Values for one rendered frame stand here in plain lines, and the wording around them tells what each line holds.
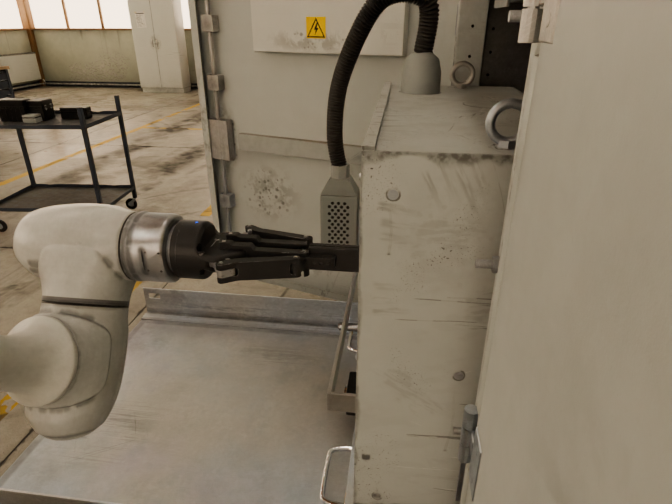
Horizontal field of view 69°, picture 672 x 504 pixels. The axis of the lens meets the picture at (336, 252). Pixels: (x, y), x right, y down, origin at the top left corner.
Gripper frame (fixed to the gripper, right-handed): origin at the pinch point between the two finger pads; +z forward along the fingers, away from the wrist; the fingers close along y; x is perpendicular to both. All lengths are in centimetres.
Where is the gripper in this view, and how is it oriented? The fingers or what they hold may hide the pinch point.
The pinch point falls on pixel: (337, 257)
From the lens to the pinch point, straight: 60.8
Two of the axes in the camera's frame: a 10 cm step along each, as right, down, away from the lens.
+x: 0.0, -9.0, -4.3
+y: -1.3, 4.2, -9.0
